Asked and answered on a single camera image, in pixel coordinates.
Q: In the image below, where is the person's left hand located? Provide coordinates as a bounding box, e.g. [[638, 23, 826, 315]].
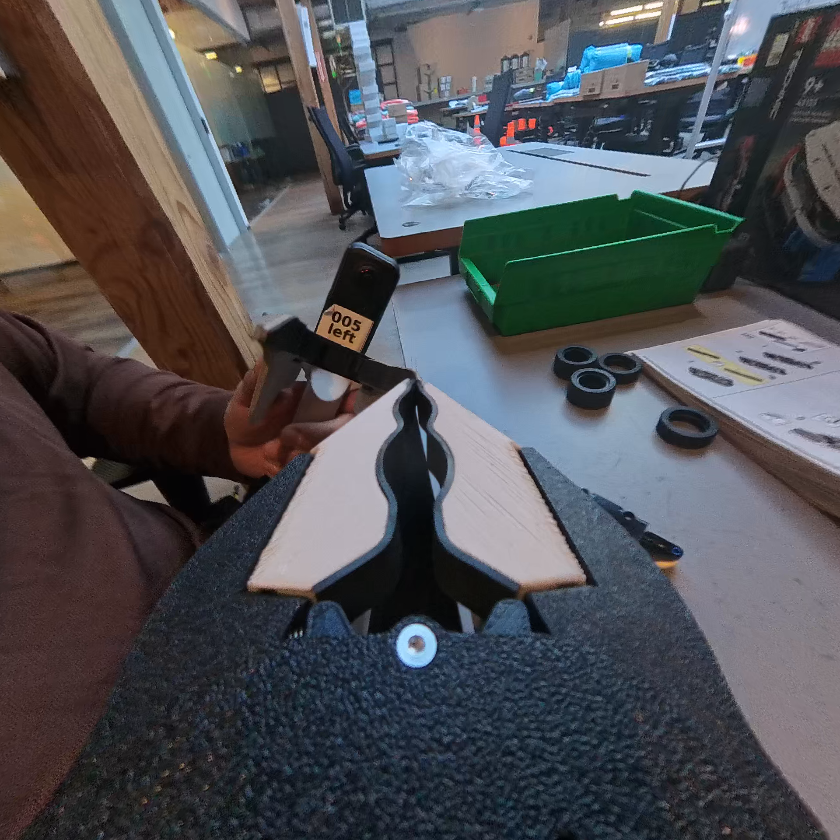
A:
[[225, 374, 360, 478]]

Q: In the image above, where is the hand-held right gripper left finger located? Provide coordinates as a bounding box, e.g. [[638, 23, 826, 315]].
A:
[[248, 381, 418, 598]]

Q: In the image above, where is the clear plastic bag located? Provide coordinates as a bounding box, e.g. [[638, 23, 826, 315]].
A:
[[392, 120, 534, 210]]

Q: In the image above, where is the glass partition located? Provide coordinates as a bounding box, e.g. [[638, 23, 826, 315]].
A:
[[98, 0, 277, 250]]

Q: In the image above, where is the person's left forearm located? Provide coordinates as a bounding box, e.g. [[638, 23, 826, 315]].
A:
[[0, 311, 240, 483]]

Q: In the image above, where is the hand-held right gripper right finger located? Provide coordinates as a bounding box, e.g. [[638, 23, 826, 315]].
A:
[[420, 382, 587, 595]]

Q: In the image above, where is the open instruction booklet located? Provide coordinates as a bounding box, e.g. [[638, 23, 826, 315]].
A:
[[633, 319, 840, 519]]

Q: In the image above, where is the stack of white boxes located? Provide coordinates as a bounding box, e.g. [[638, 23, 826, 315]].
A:
[[348, 20, 408, 145]]

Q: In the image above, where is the long wooden workbench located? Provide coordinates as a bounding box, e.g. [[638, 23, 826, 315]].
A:
[[407, 62, 749, 158]]

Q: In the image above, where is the grey desk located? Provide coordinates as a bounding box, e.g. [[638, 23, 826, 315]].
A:
[[387, 272, 840, 834], [363, 141, 719, 260]]

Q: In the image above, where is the green plastic bin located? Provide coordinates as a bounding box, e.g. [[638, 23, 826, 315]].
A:
[[457, 190, 744, 337]]

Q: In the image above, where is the person's brown shirt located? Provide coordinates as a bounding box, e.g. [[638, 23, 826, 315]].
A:
[[0, 453, 204, 840]]

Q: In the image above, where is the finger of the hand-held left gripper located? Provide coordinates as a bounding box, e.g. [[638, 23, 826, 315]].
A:
[[354, 363, 419, 389]]

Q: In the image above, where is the black toy set box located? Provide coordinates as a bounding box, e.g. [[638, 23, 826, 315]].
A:
[[699, 10, 840, 303]]

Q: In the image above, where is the slim wooden pillar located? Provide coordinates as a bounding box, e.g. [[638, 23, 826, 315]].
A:
[[276, 0, 345, 217]]

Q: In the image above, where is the black toy tyre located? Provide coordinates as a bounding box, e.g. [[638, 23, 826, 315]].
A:
[[553, 346, 598, 380], [567, 367, 618, 410], [656, 407, 719, 450], [596, 352, 644, 385]]

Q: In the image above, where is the black white toy car panel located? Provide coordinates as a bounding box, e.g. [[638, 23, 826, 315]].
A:
[[581, 489, 685, 571]]

